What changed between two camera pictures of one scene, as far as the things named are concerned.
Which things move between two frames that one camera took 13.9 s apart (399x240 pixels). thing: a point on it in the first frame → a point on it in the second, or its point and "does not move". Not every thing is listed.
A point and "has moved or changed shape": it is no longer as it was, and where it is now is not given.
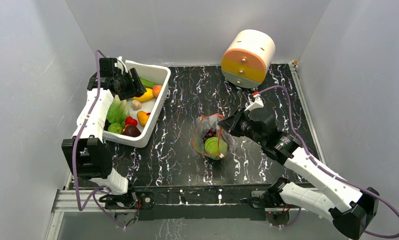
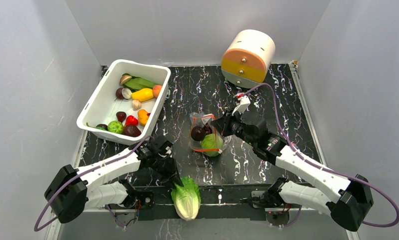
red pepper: [129, 120] does not move
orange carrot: [142, 117] does not move
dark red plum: [131, 130] does not move
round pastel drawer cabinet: [247, 58] does not move
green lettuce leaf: [118, 111] → [186, 198]
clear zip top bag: [210, 139] has moved or changed shape
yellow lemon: [147, 95] does not move
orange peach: [156, 90] does not move
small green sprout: [115, 127] does not move
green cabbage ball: [215, 148] has moved or changed shape
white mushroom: [136, 104] does not move
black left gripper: [136, 88] → [172, 174]
